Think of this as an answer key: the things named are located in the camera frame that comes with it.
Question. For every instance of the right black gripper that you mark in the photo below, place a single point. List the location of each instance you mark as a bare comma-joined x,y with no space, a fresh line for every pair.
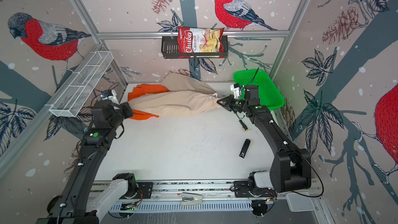
229,101

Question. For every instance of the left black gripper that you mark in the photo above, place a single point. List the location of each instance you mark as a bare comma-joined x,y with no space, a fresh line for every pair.
125,107

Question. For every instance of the orange shorts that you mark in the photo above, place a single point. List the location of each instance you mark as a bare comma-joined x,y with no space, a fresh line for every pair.
139,94

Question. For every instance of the beige shorts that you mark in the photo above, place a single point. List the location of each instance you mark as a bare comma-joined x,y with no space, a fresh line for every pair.
186,97

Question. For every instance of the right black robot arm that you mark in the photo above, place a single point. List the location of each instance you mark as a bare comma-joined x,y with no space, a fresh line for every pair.
291,168

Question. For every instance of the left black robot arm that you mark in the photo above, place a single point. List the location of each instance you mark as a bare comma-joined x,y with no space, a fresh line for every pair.
71,206

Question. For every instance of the black yellow screwdriver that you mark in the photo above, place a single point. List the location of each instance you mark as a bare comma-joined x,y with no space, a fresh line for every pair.
244,126

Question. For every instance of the green plastic basket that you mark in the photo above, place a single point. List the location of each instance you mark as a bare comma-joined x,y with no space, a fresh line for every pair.
268,93

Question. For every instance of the small black marker object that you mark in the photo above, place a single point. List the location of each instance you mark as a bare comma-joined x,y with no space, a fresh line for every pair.
244,148

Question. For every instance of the red cassava chips bag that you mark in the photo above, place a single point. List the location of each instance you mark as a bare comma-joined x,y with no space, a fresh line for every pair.
195,40

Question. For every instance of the grey clip tool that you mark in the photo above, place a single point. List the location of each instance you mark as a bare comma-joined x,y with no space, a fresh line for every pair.
189,199

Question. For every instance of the white square box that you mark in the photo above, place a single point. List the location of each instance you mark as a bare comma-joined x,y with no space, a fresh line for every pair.
299,202

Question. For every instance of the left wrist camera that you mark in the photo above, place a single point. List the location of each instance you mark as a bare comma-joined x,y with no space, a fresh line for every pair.
110,95

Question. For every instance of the white wire mesh shelf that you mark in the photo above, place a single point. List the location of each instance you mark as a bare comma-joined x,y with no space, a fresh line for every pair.
83,83

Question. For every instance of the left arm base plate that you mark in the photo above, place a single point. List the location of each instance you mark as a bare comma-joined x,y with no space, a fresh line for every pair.
143,191

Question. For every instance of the black wall basket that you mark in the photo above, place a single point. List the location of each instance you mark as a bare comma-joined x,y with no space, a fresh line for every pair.
170,50

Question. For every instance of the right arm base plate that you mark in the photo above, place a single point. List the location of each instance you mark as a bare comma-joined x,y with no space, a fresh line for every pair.
246,189

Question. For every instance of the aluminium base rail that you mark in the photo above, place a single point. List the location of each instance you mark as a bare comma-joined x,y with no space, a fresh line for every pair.
217,196

